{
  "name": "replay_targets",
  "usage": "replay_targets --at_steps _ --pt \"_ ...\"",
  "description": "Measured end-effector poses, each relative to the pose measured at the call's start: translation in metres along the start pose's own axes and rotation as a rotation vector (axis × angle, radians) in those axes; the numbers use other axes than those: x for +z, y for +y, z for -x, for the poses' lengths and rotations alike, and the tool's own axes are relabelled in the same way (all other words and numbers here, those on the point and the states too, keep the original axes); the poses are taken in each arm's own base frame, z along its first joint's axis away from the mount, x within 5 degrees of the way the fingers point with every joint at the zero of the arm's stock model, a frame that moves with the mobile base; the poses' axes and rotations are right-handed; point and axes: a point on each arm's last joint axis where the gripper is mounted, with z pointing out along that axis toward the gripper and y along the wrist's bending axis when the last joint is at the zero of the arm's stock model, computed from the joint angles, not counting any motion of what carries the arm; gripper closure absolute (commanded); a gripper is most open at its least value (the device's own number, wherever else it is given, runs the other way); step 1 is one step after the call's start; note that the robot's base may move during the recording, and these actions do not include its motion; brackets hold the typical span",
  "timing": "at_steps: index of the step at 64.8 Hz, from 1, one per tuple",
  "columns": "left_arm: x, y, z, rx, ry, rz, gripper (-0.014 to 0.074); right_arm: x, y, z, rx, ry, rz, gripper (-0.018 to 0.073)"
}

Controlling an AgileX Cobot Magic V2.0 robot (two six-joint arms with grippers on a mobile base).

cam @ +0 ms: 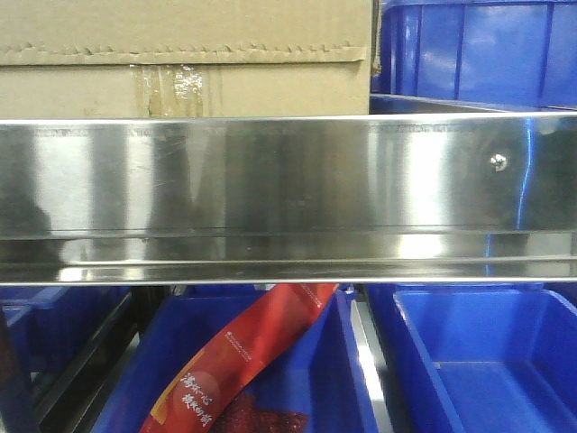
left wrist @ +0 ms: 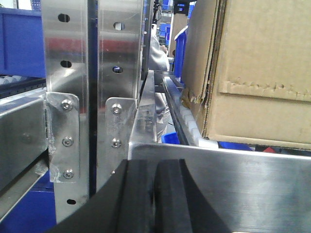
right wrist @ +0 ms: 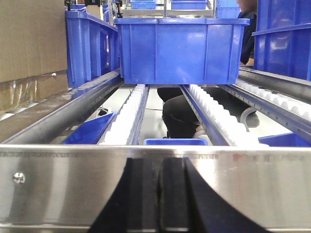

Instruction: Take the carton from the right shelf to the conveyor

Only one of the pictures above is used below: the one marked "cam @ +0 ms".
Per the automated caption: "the screw on steel rail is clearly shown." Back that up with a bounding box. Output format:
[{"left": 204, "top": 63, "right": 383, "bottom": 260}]
[{"left": 490, "top": 153, "right": 508, "bottom": 172}]

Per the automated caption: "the stainless steel shelf rail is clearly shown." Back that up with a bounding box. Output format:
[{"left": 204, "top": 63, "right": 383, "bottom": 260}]
[{"left": 1, "top": 112, "right": 576, "bottom": 285}]

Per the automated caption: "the red snack bag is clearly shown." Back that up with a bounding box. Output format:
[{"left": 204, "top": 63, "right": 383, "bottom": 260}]
[{"left": 140, "top": 283, "right": 338, "bottom": 432}]

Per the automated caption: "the blue bin lower left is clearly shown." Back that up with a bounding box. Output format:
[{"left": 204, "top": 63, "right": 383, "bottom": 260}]
[{"left": 1, "top": 286, "right": 129, "bottom": 373}]

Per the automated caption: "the empty blue bin lower right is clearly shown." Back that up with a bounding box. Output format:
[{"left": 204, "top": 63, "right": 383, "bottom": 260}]
[{"left": 366, "top": 283, "right": 576, "bottom": 432}]

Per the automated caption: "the blue plastic bin upper right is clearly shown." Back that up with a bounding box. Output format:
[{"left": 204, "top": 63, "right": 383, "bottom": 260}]
[{"left": 371, "top": 1, "right": 576, "bottom": 108}]

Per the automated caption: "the brown cardboard carton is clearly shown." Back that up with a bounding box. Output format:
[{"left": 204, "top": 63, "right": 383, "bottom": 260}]
[{"left": 1, "top": 1, "right": 373, "bottom": 119}]

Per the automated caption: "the blue bin with red bag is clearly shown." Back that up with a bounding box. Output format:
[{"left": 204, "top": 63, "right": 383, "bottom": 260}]
[{"left": 92, "top": 290, "right": 378, "bottom": 432}]

